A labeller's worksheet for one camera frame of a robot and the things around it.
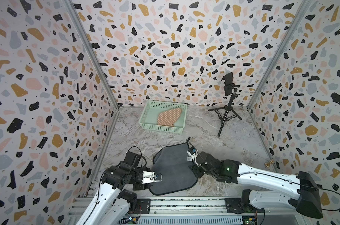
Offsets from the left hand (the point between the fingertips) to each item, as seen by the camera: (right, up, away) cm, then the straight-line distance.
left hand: (151, 176), depth 74 cm
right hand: (+22, +5, +3) cm, 23 cm away
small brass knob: (+71, +2, +15) cm, 72 cm away
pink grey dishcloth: (+11, +3, +15) cm, 18 cm away
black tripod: (+49, +34, +27) cm, 65 cm away
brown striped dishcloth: (+6, +31, +37) cm, 48 cm away
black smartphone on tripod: (+47, +53, +18) cm, 73 cm away
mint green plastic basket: (-10, +31, +40) cm, 51 cm away
